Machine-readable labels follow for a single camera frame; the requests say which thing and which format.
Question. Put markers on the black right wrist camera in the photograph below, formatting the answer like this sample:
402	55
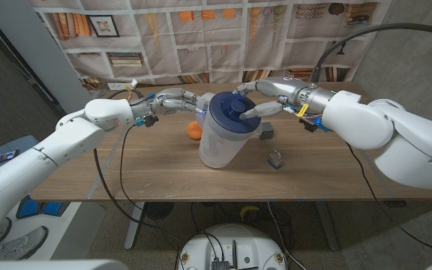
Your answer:
309	125

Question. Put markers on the yellow curved object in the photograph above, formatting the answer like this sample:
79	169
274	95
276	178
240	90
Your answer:
249	210

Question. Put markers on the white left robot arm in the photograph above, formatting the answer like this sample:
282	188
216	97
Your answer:
73	138

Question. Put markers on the white robot torso rim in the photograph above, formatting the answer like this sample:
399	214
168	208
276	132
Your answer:
51	265

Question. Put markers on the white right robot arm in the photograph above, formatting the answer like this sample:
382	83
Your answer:
358	120

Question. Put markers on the black smartphone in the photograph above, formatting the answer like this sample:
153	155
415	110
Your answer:
2	157

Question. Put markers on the blue grey stool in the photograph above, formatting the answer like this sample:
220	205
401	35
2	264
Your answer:
24	144

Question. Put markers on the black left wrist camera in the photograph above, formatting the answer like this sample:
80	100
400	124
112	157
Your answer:
148	121

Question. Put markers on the orange fruit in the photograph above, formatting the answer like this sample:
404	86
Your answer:
194	130

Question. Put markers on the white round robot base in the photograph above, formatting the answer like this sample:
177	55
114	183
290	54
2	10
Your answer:
234	243

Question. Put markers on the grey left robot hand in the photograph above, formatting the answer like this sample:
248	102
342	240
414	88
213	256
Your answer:
174	99

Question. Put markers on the white wall outlet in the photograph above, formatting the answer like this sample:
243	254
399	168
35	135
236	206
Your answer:
116	86

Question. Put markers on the black round fan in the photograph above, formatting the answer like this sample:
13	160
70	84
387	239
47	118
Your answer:
158	210

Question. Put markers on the metal table leg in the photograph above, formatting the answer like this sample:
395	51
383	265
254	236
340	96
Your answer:
328	228
133	228

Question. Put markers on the printed bookshelf backdrop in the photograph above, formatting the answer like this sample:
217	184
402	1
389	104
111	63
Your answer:
201	56

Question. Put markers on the dark blue pitcher lid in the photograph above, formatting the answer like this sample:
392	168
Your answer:
223	120

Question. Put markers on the translucent plastic pitcher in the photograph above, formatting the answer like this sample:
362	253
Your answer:
219	150

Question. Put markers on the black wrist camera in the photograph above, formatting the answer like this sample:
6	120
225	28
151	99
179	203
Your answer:
309	125
148	121

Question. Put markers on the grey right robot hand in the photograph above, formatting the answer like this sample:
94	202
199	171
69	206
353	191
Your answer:
283	92

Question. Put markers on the dark grey block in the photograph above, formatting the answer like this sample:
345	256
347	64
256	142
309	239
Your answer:
267	131

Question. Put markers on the blue black foot pad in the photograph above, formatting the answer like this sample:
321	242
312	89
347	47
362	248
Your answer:
32	209

